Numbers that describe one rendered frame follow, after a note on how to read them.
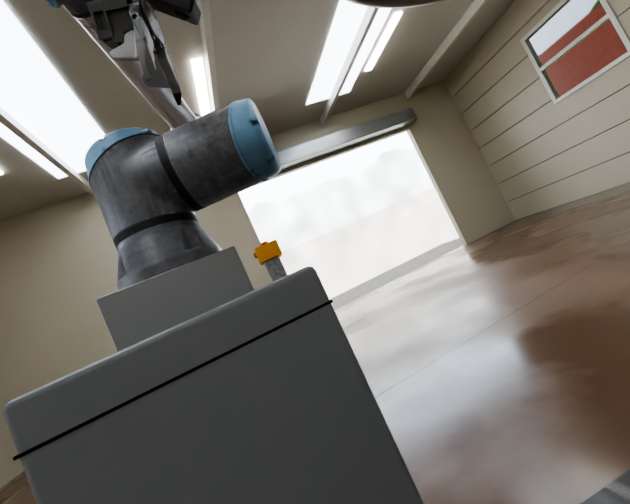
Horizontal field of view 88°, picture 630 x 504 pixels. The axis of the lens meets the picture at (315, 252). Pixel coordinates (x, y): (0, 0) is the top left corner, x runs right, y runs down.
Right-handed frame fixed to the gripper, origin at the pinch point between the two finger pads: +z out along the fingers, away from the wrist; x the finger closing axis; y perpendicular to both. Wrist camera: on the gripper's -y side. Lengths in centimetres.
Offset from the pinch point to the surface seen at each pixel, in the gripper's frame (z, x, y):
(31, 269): 52, -531, 439
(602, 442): 117, -16, -90
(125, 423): 42, 26, 10
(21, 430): 38, 28, 20
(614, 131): 60, -479, -595
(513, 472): 123, -20, -63
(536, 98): -33, -595, -554
